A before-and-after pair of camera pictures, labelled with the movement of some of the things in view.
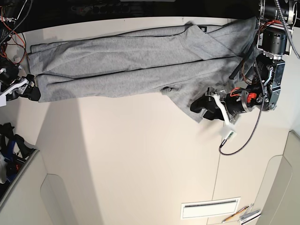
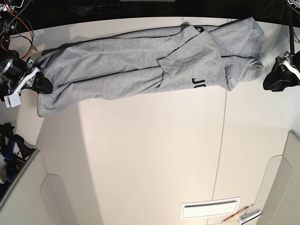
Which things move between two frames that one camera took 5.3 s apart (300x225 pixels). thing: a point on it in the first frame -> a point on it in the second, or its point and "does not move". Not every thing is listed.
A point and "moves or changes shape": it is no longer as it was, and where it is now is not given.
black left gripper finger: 33,93 -> 41,84
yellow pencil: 235,214 does not move
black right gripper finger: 209,103 -> 280,78
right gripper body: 221,94 -> 295,58
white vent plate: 211,207 does not move
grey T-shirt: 183,63 moves or changes shape
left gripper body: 22,89 -> 30,68
